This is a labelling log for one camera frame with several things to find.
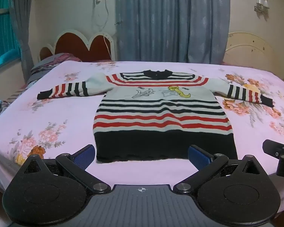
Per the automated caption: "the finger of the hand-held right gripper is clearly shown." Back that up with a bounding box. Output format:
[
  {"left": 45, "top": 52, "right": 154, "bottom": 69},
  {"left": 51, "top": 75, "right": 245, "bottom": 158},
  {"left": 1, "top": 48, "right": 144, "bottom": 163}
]
[{"left": 262, "top": 139, "right": 284, "bottom": 178}]

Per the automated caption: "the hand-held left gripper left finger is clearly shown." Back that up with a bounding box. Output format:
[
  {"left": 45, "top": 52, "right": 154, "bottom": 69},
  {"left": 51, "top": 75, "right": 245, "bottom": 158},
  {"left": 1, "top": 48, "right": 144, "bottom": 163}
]
[{"left": 22, "top": 144, "right": 110, "bottom": 194}]

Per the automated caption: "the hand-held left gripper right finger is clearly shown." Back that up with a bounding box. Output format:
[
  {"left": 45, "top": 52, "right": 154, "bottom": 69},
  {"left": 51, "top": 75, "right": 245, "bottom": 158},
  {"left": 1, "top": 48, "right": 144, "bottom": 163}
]
[{"left": 173, "top": 144, "right": 265, "bottom": 194}]

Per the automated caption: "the striped knit sweater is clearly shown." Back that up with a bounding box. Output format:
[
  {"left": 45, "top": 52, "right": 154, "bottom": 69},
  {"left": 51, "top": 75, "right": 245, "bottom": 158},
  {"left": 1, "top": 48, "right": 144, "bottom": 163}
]
[{"left": 37, "top": 69, "right": 274, "bottom": 163}]

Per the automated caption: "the pink floral bed sheet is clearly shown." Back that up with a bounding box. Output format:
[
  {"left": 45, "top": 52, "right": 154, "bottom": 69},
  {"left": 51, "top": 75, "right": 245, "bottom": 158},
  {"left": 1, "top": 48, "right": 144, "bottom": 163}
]
[{"left": 0, "top": 60, "right": 284, "bottom": 212}]

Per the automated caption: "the purple striped blanket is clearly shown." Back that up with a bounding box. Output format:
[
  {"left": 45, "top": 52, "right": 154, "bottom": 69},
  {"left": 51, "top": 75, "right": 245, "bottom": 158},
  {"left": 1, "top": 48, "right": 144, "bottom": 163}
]
[{"left": 27, "top": 53, "right": 83, "bottom": 84}]

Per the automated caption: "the cream headboard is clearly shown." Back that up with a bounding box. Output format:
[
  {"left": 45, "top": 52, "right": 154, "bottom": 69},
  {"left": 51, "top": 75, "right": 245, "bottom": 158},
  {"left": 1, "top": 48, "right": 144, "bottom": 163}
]
[{"left": 224, "top": 31, "right": 278, "bottom": 65}]

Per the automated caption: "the red heart-shaped headboard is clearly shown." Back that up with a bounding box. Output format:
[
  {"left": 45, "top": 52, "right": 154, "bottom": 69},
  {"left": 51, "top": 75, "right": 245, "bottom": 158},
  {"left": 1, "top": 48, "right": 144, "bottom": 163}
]
[{"left": 37, "top": 29, "right": 115, "bottom": 63}]

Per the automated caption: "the teal cushion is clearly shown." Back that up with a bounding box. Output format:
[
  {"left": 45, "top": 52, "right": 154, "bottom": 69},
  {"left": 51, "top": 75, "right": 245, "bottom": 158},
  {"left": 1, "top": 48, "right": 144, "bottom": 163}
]
[{"left": 0, "top": 50, "right": 21, "bottom": 69}]

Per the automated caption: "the wide blue-grey curtain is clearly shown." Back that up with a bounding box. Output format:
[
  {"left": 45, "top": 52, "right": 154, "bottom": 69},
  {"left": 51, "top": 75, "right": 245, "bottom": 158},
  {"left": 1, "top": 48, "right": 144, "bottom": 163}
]
[{"left": 115, "top": 0, "right": 231, "bottom": 64}]

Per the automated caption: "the narrow blue-grey curtain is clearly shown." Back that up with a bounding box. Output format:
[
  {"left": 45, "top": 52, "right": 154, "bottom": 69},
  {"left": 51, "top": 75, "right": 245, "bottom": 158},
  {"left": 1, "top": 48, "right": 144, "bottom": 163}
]
[{"left": 8, "top": 0, "right": 35, "bottom": 81}]

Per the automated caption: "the teal window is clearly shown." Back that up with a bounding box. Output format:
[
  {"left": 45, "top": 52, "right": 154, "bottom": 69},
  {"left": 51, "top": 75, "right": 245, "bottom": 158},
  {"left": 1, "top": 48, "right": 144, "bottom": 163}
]
[{"left": 0, "top": 0, "right": 22, "bottom": 69}]

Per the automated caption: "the glass wall lamp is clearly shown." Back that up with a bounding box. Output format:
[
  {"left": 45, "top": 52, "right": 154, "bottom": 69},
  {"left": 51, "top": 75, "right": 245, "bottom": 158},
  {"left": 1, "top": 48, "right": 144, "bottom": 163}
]
[{"left": 254, "top": 0, "right": 270, "bottom": 14}]

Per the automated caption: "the white hanging cable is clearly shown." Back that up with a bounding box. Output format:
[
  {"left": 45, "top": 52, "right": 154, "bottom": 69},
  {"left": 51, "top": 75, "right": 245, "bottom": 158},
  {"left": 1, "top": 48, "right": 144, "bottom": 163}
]
[{"left": 92, "top": 0, "right": 113, "bottom": 60}]

